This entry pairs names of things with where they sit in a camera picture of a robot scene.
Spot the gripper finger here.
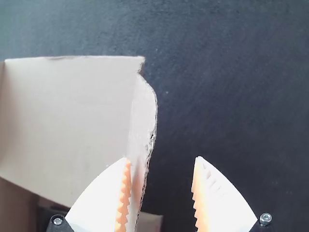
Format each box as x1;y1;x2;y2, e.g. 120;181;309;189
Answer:
48;157;133;232
191;156;274;232

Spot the cardboard box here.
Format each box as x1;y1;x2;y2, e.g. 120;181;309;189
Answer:
0;55;165;232

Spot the black mat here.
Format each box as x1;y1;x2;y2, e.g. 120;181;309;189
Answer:
0;0;309;232

